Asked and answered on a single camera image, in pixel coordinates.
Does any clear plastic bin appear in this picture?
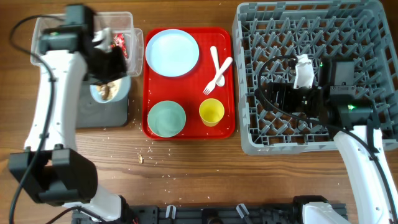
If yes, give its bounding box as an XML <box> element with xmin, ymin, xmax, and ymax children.
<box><xmin>30</xmin><ymin>11</ymin><xmax>144</xmax><ymax>77</ymax></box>

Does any light blue bowl with food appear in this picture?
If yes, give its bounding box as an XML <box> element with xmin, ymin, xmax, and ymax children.
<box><xmin>90</xmin><ymin>76</ymin><xmax>131</xmax><ymax>103</ymax></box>

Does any mint green bowl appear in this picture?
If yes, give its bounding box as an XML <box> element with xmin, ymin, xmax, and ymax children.
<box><xmin>147</xmin><ymin>100</ymin><xmax>187</xmax><ymax>138</ymax></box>

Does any white plastic fork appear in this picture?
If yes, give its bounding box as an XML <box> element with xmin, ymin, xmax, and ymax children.
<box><xmin>203</xmin><ymin>57</ymin><xmax>233</xmax><ymax>95</ymax></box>

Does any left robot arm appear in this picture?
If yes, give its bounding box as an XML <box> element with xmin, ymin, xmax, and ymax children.
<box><xmin>8</xmin><ymin>4</ymin><xmax>134</xmax><ymax>223</ymax></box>

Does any red sauce packet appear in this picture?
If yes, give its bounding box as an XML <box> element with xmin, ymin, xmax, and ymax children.
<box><xmin>112</xmin><ymin>33</ymin><xmax>128</xmax><ymax>59</ymax></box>

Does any grey dishwasher rack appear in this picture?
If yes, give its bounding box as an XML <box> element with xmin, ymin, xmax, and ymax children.
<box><xmin>233</xmin><ymin>1</ymin><xmax>397</xmax><ymax>155</ymax></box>

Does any red serving tray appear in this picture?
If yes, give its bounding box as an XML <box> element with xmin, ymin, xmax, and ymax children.
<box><xmin>142</xmin><ymin>27</ymin><xmax>235</xmax><ymax>140</ymax></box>

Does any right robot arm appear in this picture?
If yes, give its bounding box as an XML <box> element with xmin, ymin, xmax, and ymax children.
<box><xmin>255</xmin><ymin>55</ymin><xmax>397</xmax><ymax>223</ymax></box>

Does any white plastic spoon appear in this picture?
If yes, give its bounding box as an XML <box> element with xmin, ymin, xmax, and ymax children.
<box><xmin>210</xmin><ymin>46</ymin><xmax>225</xmax><ymax>87</ymax></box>

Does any black mounting rail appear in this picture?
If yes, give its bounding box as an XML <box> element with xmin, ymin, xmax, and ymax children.
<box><xmin>71</xmin><ymin>203</ymin><xmax>348</xmax><ymax>224</ymax></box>

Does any light blue plate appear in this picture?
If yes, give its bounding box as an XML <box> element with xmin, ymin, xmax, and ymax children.
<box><xmin>146</xmin><ymin>29</ymin><xmax>200</xmax><ymax>78</ymax></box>

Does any yellow plastic cup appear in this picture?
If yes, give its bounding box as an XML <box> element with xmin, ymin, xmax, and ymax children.
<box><xmin>199</xmin><ymin>98</ymin><xmax>224</xmax><ymax>127</ymax></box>

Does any black plastic tray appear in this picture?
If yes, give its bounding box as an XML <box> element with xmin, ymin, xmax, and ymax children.
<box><xmin>76</xmin><ymin>80</ymin><xmax>129</xmax><ymax>129</ymax></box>

